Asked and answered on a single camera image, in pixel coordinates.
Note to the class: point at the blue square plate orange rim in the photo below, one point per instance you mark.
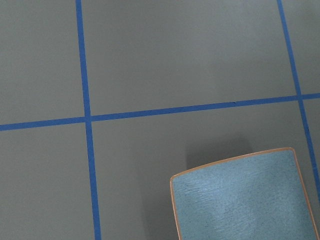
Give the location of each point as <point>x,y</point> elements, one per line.
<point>256,196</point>

